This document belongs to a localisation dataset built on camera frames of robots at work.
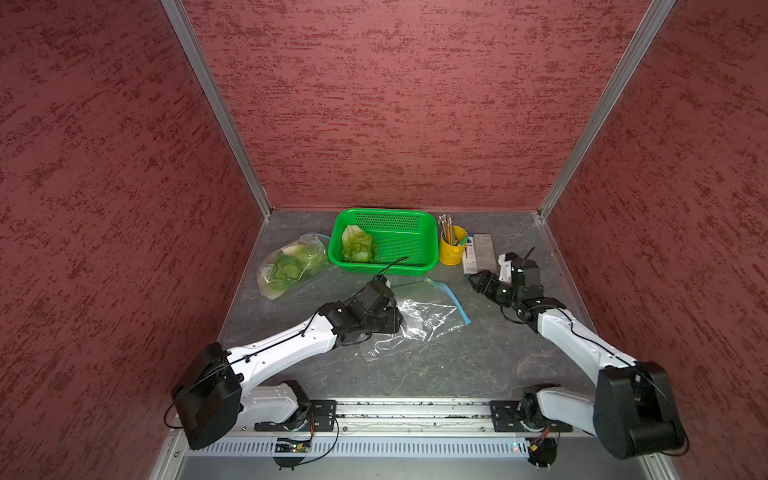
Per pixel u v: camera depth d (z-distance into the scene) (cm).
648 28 73
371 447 77
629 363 44
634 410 41
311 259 90
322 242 96
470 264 103
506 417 74
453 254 98
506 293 74
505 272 79
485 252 104
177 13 71
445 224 94
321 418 74
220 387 40
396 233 112
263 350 46
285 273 89
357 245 97
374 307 61
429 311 84
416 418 76
